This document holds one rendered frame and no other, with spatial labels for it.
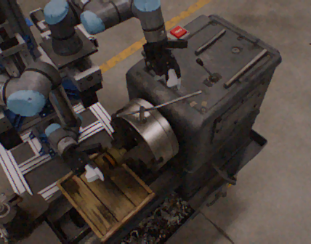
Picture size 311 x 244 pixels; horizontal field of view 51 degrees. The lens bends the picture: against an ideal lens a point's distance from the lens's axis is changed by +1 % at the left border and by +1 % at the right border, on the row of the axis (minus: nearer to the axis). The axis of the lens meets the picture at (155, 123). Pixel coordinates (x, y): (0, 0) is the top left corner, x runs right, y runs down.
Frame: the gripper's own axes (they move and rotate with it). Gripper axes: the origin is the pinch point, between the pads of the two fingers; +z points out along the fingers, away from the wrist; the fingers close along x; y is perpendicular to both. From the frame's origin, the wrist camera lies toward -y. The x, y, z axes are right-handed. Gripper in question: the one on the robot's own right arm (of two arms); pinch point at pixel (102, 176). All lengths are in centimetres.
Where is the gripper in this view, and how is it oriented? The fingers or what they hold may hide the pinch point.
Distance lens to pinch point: 134.8
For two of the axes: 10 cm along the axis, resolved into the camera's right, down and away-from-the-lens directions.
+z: 6.8, 5.9, -4.3
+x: -0.3, -5.7, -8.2
